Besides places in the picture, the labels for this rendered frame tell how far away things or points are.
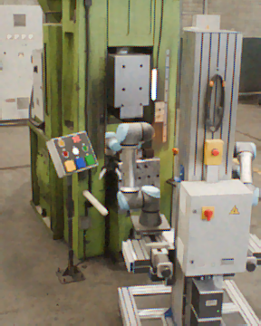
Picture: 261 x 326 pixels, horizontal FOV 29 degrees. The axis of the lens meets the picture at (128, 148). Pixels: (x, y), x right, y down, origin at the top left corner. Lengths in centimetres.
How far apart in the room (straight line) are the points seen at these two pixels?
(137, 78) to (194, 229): 169
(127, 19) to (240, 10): 780
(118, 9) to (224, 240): 210
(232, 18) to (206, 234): 924
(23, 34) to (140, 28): 513
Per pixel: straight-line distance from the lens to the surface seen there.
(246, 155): 349
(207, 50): 262
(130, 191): 304
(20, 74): 911
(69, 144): 372
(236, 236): 273
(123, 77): 393
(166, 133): 437
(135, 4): 409
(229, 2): 1154
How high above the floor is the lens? 216
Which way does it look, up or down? 16 degrees down
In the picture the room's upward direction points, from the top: 1 degrees clockwise
